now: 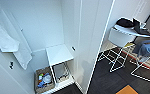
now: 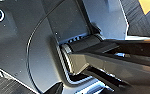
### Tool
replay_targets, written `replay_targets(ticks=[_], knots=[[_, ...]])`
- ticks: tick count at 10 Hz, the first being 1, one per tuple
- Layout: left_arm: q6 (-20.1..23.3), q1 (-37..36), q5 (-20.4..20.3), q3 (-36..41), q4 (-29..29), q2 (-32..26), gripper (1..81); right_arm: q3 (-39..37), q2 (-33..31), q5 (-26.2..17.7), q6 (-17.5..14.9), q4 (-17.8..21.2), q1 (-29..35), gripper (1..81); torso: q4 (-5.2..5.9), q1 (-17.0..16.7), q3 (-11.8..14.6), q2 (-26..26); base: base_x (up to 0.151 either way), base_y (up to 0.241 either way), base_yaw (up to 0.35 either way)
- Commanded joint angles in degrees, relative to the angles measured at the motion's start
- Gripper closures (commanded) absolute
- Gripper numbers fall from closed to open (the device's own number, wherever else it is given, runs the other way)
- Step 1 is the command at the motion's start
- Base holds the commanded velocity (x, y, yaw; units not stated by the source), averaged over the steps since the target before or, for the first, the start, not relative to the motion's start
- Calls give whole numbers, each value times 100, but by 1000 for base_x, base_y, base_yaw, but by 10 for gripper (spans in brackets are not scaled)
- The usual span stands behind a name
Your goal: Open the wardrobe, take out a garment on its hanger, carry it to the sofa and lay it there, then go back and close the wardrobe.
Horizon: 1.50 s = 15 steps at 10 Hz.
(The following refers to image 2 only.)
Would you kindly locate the small white box blue middle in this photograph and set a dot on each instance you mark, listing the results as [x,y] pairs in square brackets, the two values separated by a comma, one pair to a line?
[91,89]

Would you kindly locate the grey robot torso limb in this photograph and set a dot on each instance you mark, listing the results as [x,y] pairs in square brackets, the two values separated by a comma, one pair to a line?
[124,60]

